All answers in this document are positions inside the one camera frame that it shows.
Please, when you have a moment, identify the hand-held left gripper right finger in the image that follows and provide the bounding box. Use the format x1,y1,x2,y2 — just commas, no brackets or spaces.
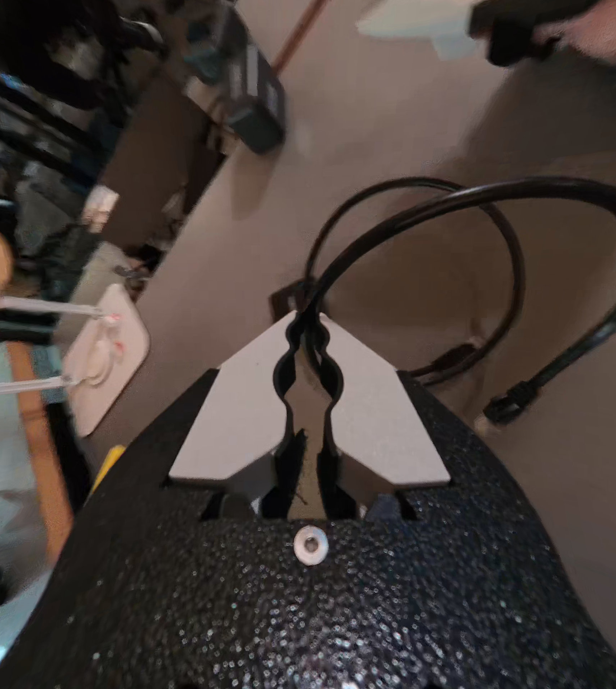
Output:
310,312,452,489

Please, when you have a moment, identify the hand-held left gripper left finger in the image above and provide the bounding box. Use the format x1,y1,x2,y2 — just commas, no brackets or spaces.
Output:
168,310,309,485

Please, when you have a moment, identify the thick black ethernet cable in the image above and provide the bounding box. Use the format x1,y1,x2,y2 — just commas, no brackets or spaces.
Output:
297,178,616,427

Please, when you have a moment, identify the person's right hand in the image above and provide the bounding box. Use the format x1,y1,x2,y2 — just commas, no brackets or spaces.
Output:
534,0,616,68

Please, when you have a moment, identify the white plastic plate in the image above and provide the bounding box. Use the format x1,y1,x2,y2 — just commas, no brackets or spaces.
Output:
65,283,151,438

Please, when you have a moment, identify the yellow plastic piece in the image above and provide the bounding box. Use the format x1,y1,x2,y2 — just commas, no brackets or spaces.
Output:
91,445,127,495

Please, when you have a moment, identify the grey portable power station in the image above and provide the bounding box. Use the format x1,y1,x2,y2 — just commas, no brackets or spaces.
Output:
187,8,288,156

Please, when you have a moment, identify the thin black cable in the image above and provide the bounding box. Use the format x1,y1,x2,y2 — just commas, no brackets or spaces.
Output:
304,177,526,385

